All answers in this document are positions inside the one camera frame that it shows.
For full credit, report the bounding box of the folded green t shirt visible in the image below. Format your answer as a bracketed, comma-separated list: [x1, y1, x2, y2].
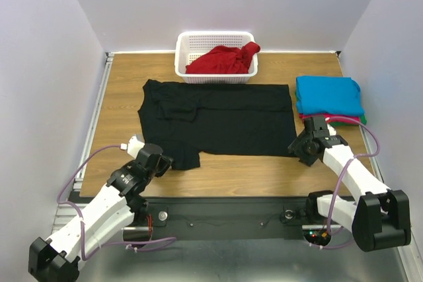
[326, 114, 367, 127]

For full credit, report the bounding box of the black t shirt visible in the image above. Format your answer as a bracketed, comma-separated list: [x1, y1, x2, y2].
[138, 79, 297, 170]

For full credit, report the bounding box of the aluminium frame rail right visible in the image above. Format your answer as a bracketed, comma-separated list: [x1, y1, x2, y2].
[360, 125, 385, 183]

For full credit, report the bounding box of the folded blue t shirt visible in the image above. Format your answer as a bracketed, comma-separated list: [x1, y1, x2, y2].
[295, 75, 365, 117]

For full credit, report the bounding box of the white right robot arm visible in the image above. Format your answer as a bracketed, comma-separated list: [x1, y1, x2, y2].
[288, 116, 411, 252]

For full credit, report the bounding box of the aluminium frame rail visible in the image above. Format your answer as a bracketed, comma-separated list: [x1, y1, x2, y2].
[360, 125, 385, 183]
[73, 52, 115, 192]

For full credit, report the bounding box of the red t shirt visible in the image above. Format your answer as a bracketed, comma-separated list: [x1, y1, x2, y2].
[186, 42, 260, 75]

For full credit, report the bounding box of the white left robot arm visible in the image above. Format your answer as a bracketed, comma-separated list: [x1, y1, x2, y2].
[28, 142, 176, 281]

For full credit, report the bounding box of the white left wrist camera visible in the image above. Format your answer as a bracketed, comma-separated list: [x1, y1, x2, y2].
[119, 134, 145, 159]

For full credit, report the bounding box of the aluminium frame rail left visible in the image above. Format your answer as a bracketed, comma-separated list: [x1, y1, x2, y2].
[73, 52, 115, 192]

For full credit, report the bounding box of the folded pink t shirt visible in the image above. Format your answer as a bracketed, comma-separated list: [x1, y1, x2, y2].
[299, 113, 366, 125]

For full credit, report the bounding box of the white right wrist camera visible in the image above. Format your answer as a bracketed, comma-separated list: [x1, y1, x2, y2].
[327, 123, 338, 136]

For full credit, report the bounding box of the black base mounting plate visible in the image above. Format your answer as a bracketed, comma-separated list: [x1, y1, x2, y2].
[125, 195, 358, 242]

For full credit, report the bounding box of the white plastic basket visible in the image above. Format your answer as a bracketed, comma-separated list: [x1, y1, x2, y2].
[174, 31, 260, 84]

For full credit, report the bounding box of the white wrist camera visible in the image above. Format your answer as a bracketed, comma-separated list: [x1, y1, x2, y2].
[327, 123, 338, 136]
[119, 134, 145, 159]

